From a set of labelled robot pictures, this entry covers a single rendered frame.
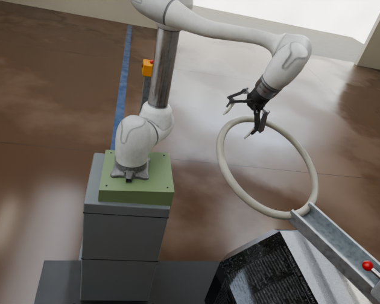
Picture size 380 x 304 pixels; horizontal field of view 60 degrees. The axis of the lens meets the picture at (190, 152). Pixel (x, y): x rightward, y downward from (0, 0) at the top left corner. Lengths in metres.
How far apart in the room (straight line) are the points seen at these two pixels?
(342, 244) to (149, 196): 0.83
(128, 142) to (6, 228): 1.34
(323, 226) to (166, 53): 0.97
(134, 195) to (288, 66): 0.87
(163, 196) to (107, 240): 0.39
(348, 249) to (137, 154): 0.95
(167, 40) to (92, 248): 1.08
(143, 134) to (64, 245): 1.19
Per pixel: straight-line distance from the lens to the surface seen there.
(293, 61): 1.17
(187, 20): 1.29
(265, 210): 1.26
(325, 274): 1.61
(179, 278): 2.34
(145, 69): 2.35
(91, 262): 1.91
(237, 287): 1.65
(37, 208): 2.71
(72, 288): 2.25
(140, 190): 1.54
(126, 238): 1.75
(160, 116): 1.64
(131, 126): 1.51
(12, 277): 2.36
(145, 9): 1.36
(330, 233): 1.39
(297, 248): 1.64
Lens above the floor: 1.91
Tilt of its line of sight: 34 degrees down
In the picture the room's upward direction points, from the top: 14 degrees clockwise
